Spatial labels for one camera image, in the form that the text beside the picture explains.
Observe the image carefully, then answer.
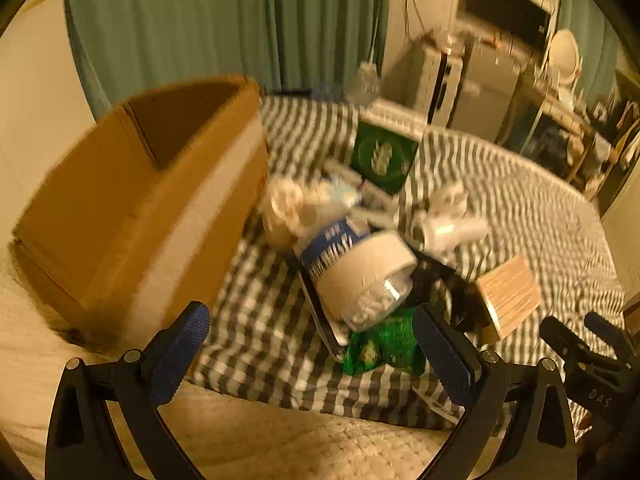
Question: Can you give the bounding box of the cream fuzzy blanket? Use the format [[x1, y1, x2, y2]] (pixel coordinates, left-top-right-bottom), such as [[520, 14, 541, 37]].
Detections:
[[0, 240, 476, 480]]

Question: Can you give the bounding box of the cluttered dresser table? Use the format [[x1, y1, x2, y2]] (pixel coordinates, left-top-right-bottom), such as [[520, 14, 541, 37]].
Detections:
[[500, 70, 618, 196]]

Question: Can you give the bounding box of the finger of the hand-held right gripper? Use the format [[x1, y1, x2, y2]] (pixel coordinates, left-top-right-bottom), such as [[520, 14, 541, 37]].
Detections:
[[584, 312, 632, 357], [539, 316, 590, 362]]

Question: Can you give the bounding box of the grey white checkered cloth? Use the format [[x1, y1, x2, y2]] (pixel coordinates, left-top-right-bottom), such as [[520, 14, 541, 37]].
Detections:
[[192, 92, 626, 431]]

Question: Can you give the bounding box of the grey cabinet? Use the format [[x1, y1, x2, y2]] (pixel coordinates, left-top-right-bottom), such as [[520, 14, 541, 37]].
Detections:
[[447, 40, 526, 146]]

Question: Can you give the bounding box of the cream crumpled paper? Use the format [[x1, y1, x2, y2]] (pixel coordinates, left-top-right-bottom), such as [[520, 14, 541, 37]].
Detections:
[[262, 177, 323, 251]]

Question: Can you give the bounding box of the white blue paper cup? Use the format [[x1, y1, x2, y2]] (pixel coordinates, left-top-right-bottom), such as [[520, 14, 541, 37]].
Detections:
[[299, 217, 418, 333]]

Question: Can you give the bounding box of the white appliance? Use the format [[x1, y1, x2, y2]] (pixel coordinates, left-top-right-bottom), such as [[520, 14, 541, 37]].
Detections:
[[385, 42, 463, 126]]

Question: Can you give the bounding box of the white plush toy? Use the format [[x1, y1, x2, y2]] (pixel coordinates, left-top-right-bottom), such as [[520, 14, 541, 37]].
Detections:
[[412, 185, 491, 253]]

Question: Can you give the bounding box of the dark green box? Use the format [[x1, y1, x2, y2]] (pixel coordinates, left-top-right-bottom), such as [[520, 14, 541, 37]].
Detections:
[[348, 100, 427, 196]]

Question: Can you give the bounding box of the black flat screen monitor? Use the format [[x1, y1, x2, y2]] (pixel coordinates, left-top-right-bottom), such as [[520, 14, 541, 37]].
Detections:
[[465, 0, 553, 53]]

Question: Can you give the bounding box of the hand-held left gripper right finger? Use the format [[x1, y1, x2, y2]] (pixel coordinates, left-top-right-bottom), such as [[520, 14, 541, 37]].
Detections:
[[412, 305, 578, 480]]

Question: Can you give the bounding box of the green snack packet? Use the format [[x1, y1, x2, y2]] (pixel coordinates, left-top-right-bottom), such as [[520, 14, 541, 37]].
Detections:
[[342, 307, 426, 376]]

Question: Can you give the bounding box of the round white mirror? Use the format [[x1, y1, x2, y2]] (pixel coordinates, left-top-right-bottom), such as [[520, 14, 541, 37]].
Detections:
[[547, 29, 581, 83]]

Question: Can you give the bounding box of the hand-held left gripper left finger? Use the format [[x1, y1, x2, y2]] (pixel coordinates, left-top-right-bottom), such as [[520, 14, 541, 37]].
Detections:
[[45, 301, 212, 480]]

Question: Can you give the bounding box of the wooden block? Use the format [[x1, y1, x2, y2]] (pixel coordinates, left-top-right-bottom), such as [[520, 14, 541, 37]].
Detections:
[[474, 255, 542, 341]]

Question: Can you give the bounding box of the clear plastic bag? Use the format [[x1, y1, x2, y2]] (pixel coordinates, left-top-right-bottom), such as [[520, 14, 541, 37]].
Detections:
[[350, 62, 383, 103]]

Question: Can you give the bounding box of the brown cardboard box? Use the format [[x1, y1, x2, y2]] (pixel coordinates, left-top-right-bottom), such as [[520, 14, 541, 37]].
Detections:
[[9, 75, 271, 356]]

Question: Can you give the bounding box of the green curtain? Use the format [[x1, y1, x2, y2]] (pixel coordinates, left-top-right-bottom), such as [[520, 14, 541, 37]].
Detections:
[[64, 0, 393, 121], [557, 0, 621, 101]]

